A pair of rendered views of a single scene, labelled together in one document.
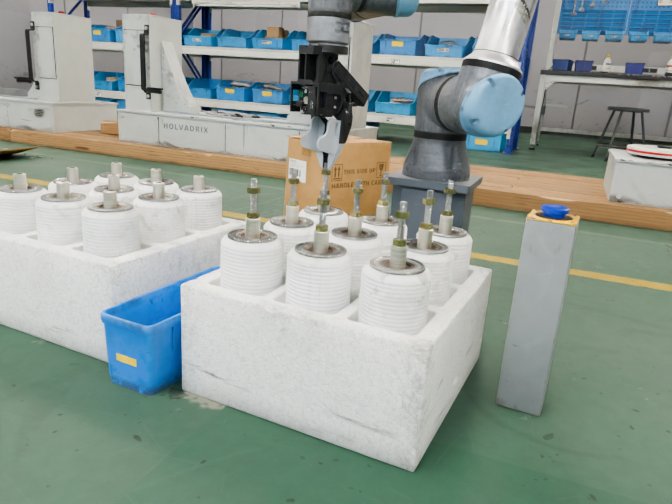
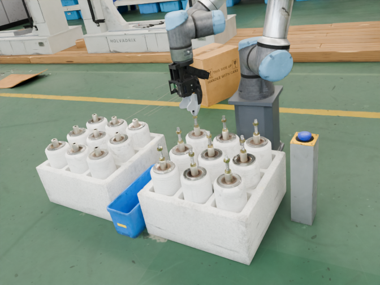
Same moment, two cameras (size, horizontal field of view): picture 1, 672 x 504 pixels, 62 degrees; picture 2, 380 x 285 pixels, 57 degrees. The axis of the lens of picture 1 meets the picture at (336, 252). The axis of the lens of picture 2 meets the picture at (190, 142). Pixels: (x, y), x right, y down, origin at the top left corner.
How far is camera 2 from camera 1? 0.42 m
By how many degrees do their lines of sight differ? 15
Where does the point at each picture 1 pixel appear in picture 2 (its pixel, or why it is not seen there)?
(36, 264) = (73, 184)
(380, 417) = (231, 245)
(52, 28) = not seen: outside the picture
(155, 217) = (119, 151)
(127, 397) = (125, 240)
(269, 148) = not seen: hidden behind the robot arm
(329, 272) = (199, 186)
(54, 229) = (76, 166)
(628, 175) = not seen: outside the picture
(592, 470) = (331, 254)
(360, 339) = (216, 216)
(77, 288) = (93, 193)
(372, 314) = (220, 204)
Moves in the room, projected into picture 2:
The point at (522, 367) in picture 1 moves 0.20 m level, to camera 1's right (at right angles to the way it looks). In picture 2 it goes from (299, 205) to (363, 201)
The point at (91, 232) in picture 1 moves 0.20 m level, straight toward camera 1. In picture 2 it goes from (93, 169) to (99, 198)
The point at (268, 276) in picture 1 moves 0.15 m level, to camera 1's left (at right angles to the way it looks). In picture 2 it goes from (174, 185) to (130, 188)
